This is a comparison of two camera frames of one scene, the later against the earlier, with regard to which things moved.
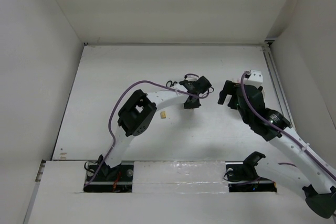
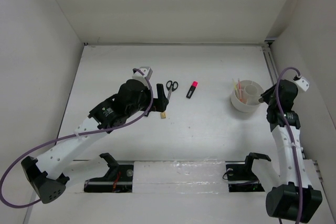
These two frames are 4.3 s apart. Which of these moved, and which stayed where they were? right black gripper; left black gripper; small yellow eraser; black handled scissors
Moved: right black gripper; left black gripper
Stayed: small yellow eraser; black handled scissors
